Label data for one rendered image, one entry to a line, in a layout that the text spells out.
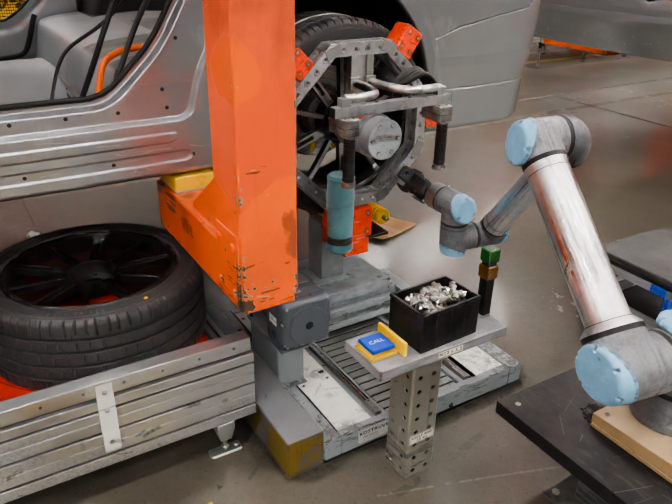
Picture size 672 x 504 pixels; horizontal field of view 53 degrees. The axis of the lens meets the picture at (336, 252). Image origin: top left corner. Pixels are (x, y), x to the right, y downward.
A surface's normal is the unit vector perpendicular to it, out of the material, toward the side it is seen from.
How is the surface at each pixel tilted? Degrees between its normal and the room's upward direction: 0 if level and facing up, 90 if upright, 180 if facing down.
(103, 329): 90
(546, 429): 0
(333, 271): 90
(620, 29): 108
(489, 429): 0
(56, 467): 90
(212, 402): 90
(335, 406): 0
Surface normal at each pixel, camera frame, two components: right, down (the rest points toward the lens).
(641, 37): -0.69, 0.58
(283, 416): 0.02, -0.90
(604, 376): -0.91, 0.24
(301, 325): 0.52, 0.39
